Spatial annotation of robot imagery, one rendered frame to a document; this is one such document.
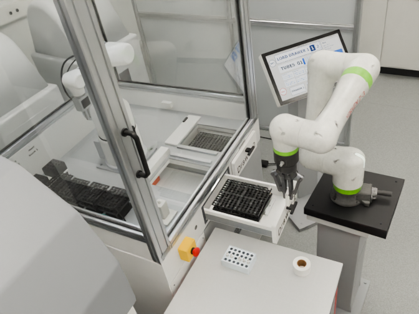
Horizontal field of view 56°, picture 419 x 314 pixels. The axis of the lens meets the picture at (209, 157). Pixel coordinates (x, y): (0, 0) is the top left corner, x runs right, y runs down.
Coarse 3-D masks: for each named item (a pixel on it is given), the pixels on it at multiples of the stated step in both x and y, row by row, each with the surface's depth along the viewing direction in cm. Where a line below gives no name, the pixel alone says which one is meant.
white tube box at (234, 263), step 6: (228, 252) 167; (234, 252) 166; (240, 252) 165; (246, 252) 165; (252, 252) 164; (222, 258) 164; (228, 258) 164; (234, 258) 164; (246, 258) 164; (252, 258) 162; (222, 264) 165; (228, 264) 163; (234, 264) 161; (240, 264) 161; (246, 264) 160; (252, 264) 161; (240, 270) 161; (246, 270) 159
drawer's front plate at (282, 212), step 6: (294, 186) 174; (282, 204) 165; (282, 210) 163; (288, 210) 171; (276, 216) 160; (282, 216) 164; (288, 216) 173; (276, 222) 158; (276, 228) 158; (282, 228) 168; (276, 234) 160; (276, 240) 162
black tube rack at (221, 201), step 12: (228, 180) 187; (228, 192) 180; (240, 192) 179; (252, 192) 178; (264, 192) 176; (216, 204) 175; (228, 204) 174; (240, 204) 173; (252, 204) 172; (264, 204) 175; (240, 216) 172; (252, 216) 170
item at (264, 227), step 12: (240, 180) 188; (252, 180) 185; (216, 192) 187; (276, 192) 181; (276, 204) 178; (216, 216) 173; (228, 216) 169; (264, 216) 174; (240, 228) 170; (252, 228) 166; (264, 228) 163
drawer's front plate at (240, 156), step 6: (252, 132) 209; (252, 138) 207; (246, 144) 202; (252, 144) 209; (240, 150) 198; (240, 156) 197; (234, 162) 192; (240, 162) 198; (246, 162) 206; (234, 168) 193; (234, 174) 195
